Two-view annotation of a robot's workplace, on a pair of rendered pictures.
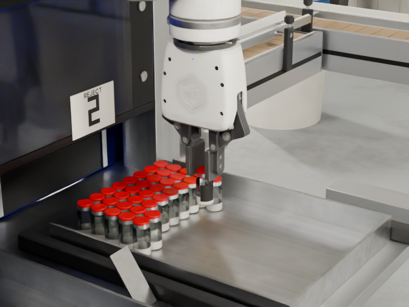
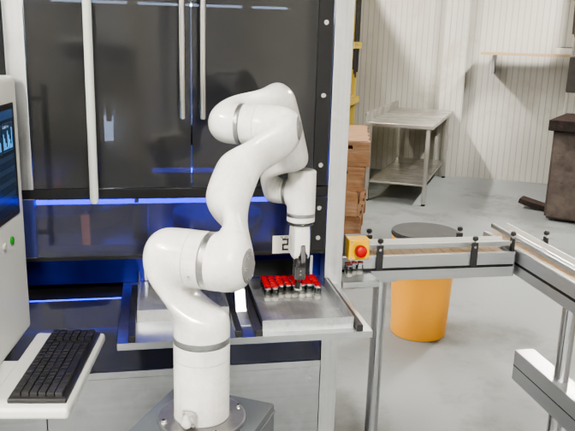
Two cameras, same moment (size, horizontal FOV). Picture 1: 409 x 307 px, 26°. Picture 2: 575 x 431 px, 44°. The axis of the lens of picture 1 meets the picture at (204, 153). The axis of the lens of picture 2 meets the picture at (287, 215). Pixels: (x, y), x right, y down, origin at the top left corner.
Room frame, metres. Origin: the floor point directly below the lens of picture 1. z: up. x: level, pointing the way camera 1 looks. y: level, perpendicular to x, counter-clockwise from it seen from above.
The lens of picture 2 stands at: (-0.46, -1.41, 1.67)
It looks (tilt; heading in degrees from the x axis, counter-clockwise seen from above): 14 degrees down; 45
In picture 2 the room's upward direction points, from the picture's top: 2 degrees clockwise
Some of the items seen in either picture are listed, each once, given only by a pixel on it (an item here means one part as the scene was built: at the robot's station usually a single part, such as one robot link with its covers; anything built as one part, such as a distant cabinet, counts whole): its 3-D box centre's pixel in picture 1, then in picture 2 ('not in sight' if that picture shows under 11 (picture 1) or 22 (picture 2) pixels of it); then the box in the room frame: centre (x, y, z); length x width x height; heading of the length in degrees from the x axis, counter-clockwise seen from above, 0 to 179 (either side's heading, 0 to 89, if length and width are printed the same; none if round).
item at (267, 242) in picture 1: (221, 232); (297, 302); (1.00, -0.02, 0.90); 0.34 x 0.26 x 0.04; 55
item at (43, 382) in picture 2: not in sight; (57, 362); (0.35, 0.23, 0.82); 0.40 x 0.14 x 0.02; 48
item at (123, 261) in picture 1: (169, 292); (242, 306); (0.83, 0.04, 0.91); 0.14 x 0.03 x 0.06; 56
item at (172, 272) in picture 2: not in sight; (187, 285); (0.39, -0.28, 1.16); 0.19 x 0.12 x 0.24; 116
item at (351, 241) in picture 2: not in sight; (356, 247); (1.33, 0.03, 0.99); 0.08 x 0.07 x 0.07; 56
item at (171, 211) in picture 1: (165, 209); (291, 290); (1.05, 0.05, 0.90); 0.18 x 0.02 x 0.05; 145
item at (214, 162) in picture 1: (222, 154); (300, 270); (1.01, -0.02, 1.00); 0.03 x 0.03 x 0.07; 55
